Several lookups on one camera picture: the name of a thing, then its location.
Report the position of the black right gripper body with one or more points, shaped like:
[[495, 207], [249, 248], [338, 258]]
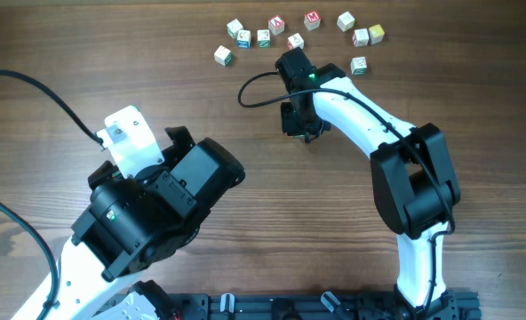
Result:
[[298, 124]]

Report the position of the plant picture wooden block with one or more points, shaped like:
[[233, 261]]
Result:
[[295, 41]]

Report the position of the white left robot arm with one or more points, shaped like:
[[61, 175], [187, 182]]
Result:
[[132, 223]]

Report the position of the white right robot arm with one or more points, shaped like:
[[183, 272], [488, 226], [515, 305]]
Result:
[[413, 180]]

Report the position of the green V letter block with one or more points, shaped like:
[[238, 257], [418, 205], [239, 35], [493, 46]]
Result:
[[358, 66]]

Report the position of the green N letter block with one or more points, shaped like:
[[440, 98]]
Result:
[[264, 40]]

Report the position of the red A letter block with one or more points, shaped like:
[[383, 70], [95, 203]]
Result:
[[276, 25]]

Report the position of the green Z letter block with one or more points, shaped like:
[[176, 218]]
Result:
[[223, 55]]

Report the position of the red M letter block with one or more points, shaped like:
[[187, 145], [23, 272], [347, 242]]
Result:
[[312, 20]]

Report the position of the blue letter block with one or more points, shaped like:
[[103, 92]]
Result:
[[243, 39]]

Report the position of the leaf picture red block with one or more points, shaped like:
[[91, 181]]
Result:
[[360, 37]]

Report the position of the yellow top wooden block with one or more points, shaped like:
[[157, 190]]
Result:
[[376, 33]]

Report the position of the plain white wooden block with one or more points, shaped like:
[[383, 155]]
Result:
[[234, 27]]

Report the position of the yellow green ring block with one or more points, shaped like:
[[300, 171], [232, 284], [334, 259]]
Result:
[[345, 21]]

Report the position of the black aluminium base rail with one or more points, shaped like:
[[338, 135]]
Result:
[[148, 301]]

